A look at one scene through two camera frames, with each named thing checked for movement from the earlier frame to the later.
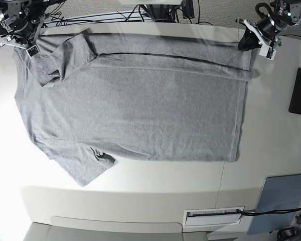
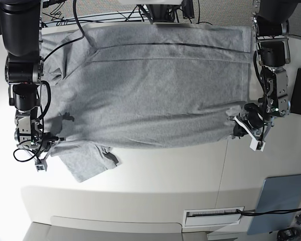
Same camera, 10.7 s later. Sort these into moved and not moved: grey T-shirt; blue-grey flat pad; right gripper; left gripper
Moved: grey T-shirt; left gripper; right gripper
Not moved: blue-grey flat pad
